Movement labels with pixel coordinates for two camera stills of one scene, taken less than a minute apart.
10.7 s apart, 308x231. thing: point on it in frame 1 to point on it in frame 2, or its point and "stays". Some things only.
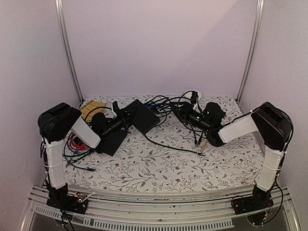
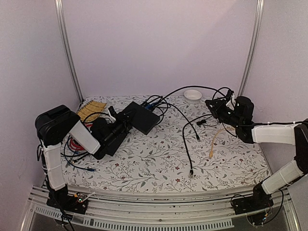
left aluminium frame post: [71, 66] stays
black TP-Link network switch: [144, 119] stays
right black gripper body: [199, 122] to [232, 119]
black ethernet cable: [154, 143] to [187, 154]
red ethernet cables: [73, 146] stays
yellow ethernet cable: [230, 119] to [211, 152]
